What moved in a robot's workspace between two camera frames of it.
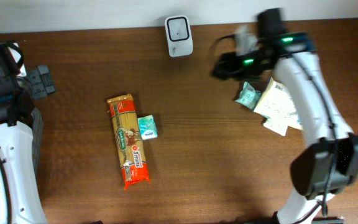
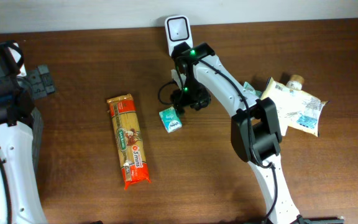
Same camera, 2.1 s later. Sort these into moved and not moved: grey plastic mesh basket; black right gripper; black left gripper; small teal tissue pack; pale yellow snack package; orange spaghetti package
Moved: black right gripper; small teal tissue pack
Not moved: pale yellow snack package; grey plastic mesh basket; orange spaghetti package; black left gripper
